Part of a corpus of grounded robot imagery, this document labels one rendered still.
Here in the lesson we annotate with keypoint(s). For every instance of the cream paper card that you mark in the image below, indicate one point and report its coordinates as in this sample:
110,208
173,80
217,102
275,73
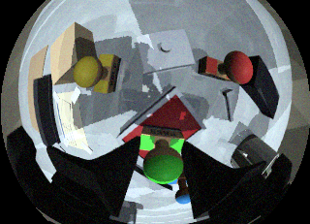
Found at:
69,115

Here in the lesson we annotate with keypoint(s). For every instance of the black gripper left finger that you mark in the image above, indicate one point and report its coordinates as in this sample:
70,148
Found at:
108,175

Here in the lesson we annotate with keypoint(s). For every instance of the grey mug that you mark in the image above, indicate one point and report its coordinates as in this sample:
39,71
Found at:
253,150

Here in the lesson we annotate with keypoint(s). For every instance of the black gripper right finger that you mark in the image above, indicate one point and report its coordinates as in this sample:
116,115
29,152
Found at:
210,181

